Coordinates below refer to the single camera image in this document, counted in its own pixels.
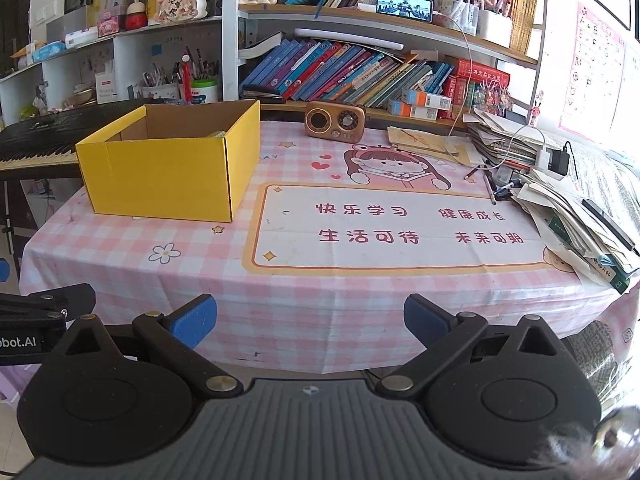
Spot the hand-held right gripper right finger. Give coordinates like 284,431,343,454
375,294,557,397

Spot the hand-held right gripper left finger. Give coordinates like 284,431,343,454
64,294,244,397

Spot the yellow cardboard box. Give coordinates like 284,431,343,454
75,100,261,223

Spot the pink checkered desktop cloth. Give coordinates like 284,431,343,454
20,119,640,376

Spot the lilac fabric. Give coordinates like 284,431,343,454
0,365,31,411

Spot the black piano keyboard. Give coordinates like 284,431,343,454
0,100,171,178

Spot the brown exercise notebook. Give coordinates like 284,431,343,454
400,132,473,166

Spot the pile of loose papers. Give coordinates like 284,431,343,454
510,167,640,295

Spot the yellow exercise notebook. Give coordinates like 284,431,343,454
387,126,451,153

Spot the green white booklet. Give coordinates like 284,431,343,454
587,252,636,295

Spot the stack of books and papers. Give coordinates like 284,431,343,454
465,107,551,166

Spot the black power adapter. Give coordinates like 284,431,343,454
548,149,571,177

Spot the white box with red label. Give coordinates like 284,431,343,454
95,72,117,101

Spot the brown retro radio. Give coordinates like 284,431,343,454
305,101,366,140

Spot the red upright dictionary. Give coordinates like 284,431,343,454
442,76,458,118
454,79,475,120

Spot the green lid tub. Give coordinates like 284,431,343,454
191,77,220,103

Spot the white pen cup with pens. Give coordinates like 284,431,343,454
142,62,181,102

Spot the colourful sticker bundle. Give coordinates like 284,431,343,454
472,80,513,111

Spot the black stapler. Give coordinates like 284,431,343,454
241,85,283,101

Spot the large red dictionary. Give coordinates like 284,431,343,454
447,57,511,86

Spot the row of colourful books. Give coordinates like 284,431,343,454
239,37,456,106

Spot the white wooden bookshelf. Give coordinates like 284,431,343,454
0,0,548,126

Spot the white light bar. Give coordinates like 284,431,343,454
294,28,405,51

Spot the white organizer with markers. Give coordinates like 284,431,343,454
432,0,513,48

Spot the smartphone with lit screen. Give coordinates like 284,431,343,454
376,0,433,23

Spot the stack of yellow books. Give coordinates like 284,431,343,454
510,0,538,56

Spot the fuzzy keychain with metal bell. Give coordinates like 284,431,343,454
545,405,640,480

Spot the alphabet wall poster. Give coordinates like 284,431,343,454
557,2,626,136

